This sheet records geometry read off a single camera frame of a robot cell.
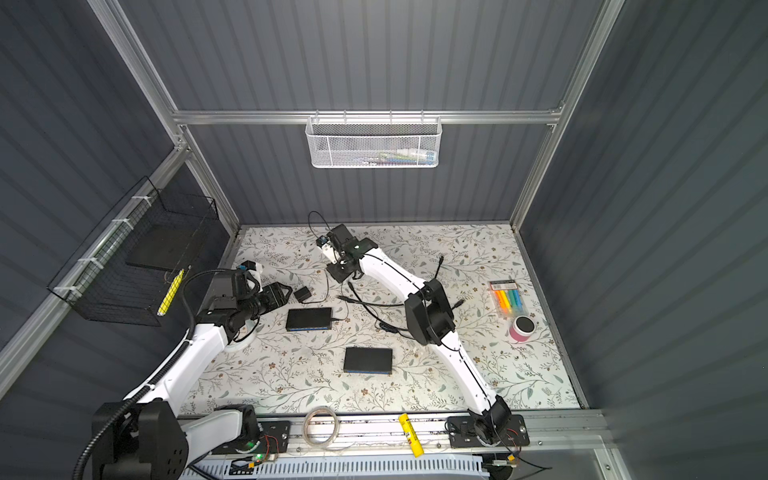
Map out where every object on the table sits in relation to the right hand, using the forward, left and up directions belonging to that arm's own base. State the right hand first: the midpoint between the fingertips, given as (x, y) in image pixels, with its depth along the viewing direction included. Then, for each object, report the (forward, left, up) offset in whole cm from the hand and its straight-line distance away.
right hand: (338, 271), depth 98 cm
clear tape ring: (-43, +4, -6) cm, 44 cm away
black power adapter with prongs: (-5, +12, -6) cm, 15 cm away
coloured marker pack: (-6, -57, -8) cm, 57 cm away
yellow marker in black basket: (-22, +33, +21) cm, 45 cm away
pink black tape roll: (-19, -56, -3) cm, 60 cm away
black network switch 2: (-27, -11, -6) cm, 30 cm away
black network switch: (-15, +8, -6) cm, 18 cm away
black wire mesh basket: (-15, +45, +23) cm, 53 cm away
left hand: (-12, +13, +7) cm, 19 cm away
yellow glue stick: (-47, -23, -5) cm, 53 cm away
